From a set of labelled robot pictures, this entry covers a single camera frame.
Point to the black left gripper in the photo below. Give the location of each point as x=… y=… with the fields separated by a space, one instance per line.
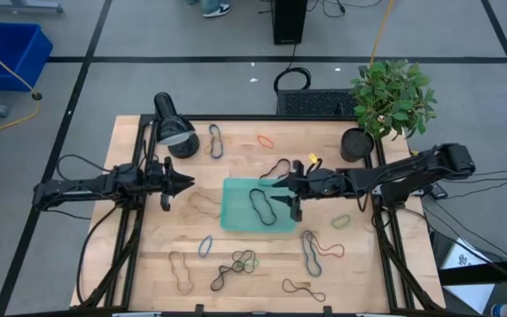
x=159 y=178

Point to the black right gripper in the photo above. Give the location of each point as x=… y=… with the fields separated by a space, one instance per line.
x=324 y=184

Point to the tan rubber band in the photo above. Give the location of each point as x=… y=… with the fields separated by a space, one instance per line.
x=170 y=260
x=190 y=200
x=206 y=149

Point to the thin black rubber band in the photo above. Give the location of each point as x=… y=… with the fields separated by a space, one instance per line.
x=280 y=159

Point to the yellow rubber band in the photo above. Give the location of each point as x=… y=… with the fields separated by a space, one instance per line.
x=313 y=157

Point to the olive green rubber band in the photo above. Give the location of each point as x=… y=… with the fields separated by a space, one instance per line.
x=332 y=223

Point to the long blue rubber band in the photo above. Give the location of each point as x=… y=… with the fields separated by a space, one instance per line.
x=222 y=147

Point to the orange rubber band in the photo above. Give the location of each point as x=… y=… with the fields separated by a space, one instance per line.
x=259 y=138

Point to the small blue rubber band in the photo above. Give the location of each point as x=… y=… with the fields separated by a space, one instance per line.
x=200 y=248

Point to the dark brown rubber band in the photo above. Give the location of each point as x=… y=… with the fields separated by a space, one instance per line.
x=244 y=251
x=284 y=285

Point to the bright green rubber band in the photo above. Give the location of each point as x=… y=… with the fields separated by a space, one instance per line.
x=258 y=264

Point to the red rubber band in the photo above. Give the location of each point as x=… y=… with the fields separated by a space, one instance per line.
x=343 y=251

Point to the dark blue rubber band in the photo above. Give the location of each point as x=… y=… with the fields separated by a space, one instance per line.
x=314 y=275

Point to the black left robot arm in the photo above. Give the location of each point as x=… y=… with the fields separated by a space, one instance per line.
x=82 y=189

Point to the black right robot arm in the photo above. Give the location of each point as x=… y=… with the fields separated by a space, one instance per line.
x=412 y=169

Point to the teal translucent plastic bin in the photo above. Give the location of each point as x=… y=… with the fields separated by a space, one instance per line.
x=236 y=211

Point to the blue plastic floor bin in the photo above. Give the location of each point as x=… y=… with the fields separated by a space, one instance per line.
x=11 y=44

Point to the black desk lamp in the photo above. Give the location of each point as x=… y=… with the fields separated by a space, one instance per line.
x=170 y=123

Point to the black mesh computer case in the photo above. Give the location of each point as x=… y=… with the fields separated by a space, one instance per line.
x=310 y=103

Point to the black table clamp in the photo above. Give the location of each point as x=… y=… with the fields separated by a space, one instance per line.
x=328 y=311
x=199 y=309

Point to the potted green plant black pot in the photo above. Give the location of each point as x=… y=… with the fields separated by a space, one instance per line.
x=390 y=97

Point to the black power strip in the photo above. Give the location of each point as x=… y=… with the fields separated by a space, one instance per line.
x=436 y=191

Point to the black computer tower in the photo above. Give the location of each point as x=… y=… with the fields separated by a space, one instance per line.
x=288 y=22

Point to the person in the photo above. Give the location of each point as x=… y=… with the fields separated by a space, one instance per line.
x=216 y=9

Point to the white paper box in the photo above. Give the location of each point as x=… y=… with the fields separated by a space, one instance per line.
x=465 y=264

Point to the black metal bar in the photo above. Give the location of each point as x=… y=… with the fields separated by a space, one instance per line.
x=500 y=268

